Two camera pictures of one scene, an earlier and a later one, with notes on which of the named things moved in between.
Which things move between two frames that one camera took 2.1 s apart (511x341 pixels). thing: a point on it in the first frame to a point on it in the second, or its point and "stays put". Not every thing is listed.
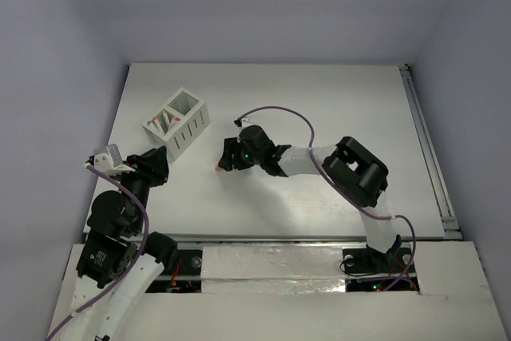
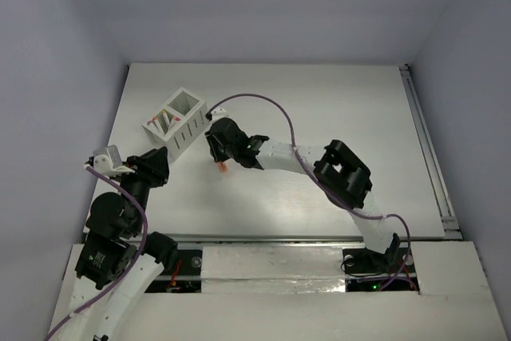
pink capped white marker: (153, 126) stays put
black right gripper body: (241, 159) to (219, 151)
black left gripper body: (148, 170) stays put
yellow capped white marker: (166, 119) stays put
